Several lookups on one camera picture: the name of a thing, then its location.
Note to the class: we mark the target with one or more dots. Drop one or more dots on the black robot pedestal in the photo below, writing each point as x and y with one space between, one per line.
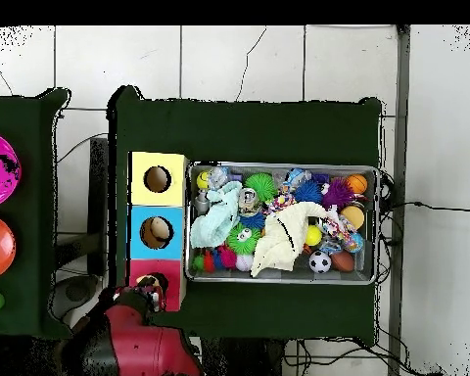
250 360

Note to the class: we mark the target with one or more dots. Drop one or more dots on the wooden box with three holes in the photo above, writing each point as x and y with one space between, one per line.
139 196

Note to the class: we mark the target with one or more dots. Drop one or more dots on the plain green spiky ball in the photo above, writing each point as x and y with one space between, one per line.
260 187

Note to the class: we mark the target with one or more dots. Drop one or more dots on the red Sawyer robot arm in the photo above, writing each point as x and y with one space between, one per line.
149 352

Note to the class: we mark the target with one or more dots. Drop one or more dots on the multicolour spiky caterpillar toy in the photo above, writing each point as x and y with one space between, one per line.
227 256

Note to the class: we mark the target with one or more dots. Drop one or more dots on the purple spiky ball with eyes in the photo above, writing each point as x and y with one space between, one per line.
338 194

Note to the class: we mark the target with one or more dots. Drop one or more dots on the dark green table cloth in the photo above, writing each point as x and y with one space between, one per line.
239 129
31 117

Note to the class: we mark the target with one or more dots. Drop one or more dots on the pink plastic bowl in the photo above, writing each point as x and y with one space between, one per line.
0 172

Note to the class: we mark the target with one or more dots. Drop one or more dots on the crushed bottle with blue label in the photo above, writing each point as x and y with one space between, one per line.
297 176

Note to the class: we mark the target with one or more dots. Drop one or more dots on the mint waffle cloth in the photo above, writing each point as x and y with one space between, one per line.
215 223

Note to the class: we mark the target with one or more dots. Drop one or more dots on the cream waffle cloth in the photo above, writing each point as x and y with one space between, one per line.
282 239

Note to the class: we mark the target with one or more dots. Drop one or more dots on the silver drink can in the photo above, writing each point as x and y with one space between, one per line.
248 197

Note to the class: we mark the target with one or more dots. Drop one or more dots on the blue spiky ball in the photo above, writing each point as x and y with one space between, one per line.
308 192

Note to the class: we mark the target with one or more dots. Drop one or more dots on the green spiky ball with eyes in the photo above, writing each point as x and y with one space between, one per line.
237 244

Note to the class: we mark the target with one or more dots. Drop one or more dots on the small colourful crumpled paper ball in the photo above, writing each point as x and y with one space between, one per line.
280 201

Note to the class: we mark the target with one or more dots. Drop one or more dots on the black stand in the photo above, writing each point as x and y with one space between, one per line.
98 176

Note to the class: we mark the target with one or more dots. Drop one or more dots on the grey metal rail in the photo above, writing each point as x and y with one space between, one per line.
401 117

